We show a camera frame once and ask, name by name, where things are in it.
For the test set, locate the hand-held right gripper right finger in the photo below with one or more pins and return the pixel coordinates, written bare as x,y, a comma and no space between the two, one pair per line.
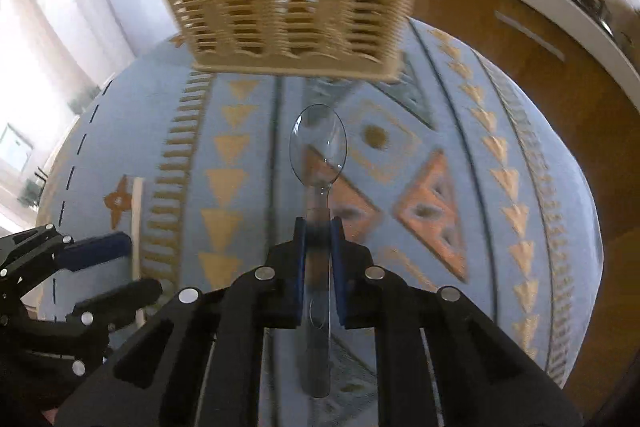
337,257

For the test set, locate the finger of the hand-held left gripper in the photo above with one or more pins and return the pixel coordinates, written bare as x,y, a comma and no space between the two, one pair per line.
125,297
100,249

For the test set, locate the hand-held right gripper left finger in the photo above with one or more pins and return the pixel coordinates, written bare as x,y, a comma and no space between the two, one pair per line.
300,257

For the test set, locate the wooden chopstick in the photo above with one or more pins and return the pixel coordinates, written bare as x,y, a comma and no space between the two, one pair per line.
138,217

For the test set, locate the clear plastic spoon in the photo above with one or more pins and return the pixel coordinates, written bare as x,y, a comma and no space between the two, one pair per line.
317,147

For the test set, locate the blue patterned tablecloth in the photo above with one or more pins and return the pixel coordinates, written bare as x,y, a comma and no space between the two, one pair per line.
450,117

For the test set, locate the wooden kitchen cabinet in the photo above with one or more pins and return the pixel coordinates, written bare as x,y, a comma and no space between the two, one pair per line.
550,107

